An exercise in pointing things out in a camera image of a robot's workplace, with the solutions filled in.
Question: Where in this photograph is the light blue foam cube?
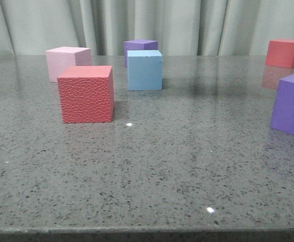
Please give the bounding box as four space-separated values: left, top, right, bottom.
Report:
127 50 163 91

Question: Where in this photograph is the textured red foam cube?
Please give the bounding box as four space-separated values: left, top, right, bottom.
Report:
57 66 114 124

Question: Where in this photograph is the far purple foam cube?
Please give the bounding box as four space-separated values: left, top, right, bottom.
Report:
124 39 158 67

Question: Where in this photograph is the purple foam cube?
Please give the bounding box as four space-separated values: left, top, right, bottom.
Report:
271 74 294 135
124 39 158 67

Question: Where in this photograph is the pink foam cube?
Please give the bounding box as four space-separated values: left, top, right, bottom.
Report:
46 46 92 82

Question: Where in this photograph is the near purple foam cube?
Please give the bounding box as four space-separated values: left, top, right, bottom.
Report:
271 74 294 135

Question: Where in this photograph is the far red foam cube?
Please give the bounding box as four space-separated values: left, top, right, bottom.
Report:
266 39 294 69

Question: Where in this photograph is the grey-green curtain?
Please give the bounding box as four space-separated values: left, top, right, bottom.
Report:
0 1 294 55

